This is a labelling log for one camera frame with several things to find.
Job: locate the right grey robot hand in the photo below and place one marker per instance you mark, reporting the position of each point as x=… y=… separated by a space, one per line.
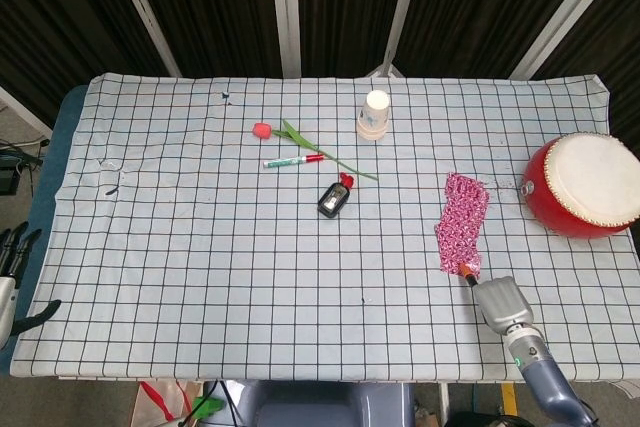
x=502 y=304

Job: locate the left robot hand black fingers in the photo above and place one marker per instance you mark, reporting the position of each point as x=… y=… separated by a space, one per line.
x=7 y=297

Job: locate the pink knitted duster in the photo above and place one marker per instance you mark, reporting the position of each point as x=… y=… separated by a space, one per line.
x=462 y=217

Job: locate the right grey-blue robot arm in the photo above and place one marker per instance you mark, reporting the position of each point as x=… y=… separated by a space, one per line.
x=545 y=382

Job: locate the red drum white skin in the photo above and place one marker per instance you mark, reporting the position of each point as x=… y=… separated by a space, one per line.
x=590 y=177

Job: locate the white black grid tablecloth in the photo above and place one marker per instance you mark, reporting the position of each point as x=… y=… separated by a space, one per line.
x=200 y=272

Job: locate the black ink bottle red cap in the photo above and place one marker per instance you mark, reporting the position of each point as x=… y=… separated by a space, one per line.
x=332 y=204

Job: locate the grey-blue robot torso base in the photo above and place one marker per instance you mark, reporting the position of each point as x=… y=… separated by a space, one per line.
x=325 y=407

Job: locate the white paper cup stack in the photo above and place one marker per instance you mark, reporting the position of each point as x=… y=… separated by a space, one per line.
x=372 y=119

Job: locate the small green object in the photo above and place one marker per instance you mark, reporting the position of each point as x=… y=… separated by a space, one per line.
x=207 y=406

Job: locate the green red white marker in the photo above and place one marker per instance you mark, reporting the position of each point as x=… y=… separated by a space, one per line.
x=287 y=162

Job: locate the artificial red tulip flower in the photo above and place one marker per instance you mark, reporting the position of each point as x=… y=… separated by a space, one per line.
x=261 y=130

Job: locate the dark brown curtain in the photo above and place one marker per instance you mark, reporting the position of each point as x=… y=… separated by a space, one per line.
x=220 y=2

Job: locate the white double frame post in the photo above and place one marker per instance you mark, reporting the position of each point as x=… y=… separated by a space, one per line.
x=287 y=12

